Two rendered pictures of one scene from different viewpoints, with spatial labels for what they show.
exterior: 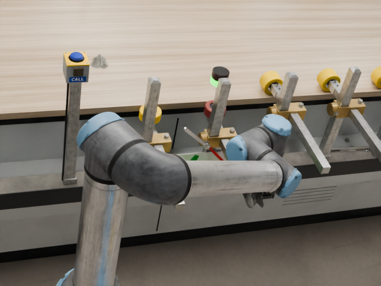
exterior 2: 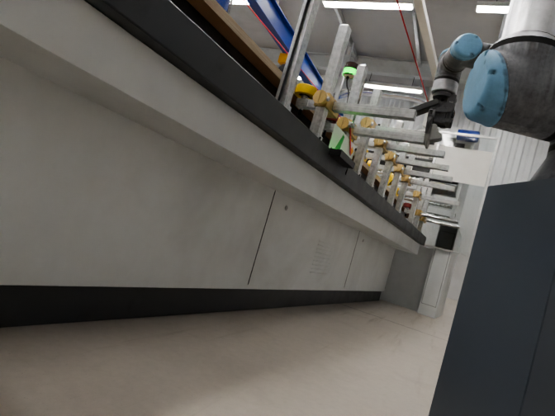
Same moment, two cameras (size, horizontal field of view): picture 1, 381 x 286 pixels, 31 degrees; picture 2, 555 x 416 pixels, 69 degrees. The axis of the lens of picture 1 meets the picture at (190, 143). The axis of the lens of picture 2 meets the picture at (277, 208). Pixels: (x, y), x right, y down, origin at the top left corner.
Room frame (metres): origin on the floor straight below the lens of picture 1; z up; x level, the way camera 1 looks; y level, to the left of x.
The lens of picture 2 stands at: (0.72, 1.02, 0.36)
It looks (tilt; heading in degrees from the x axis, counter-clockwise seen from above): 3 degrees up; 324
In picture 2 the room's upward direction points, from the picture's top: 16 degrees clockwise
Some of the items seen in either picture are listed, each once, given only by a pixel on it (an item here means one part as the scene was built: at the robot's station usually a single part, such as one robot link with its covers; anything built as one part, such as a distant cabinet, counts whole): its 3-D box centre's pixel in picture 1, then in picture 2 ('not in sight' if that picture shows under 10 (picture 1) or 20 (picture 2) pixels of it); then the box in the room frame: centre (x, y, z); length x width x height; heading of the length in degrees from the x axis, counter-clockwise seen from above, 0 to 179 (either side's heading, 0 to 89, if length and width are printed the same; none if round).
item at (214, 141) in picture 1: (216, 137); (347, 128); (1.93, -0.09, 0.85); 0.13 x 0.06 x 0.05; 115
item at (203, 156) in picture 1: (201, 162); (343, 147); (1.88, -0.05, 0.75); 0.26 x 0.01 x 0.10; 115
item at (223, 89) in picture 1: (212, 133); (348, 120); (1.91, -0.07, 0.87); 0.03 x 0.03 x 0.48; 25
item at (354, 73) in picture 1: (336, 119); (377, 153); (2.12, -0.53, 0.89); 0.03 x 0.03 x 0.48; 25
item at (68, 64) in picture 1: (75, 68); not in sight; (1.70, 0.39, 1.18); 0.07 x 0.07 x 0.08; 25
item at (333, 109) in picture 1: (345, 108); (381, 144); (2.13, -0.55, 0.95); 0.13 x 0.06 x 0.05; 115
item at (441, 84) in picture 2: not in sight; (444, 90); (1.64, -0.25, 1.05); 0.10 x 0.09 x 0.05; 114
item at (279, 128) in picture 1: (272, 136); (449, 68); (1.63, -0.24, 1.14); 0.10 x 0.09 x 0.12; 139
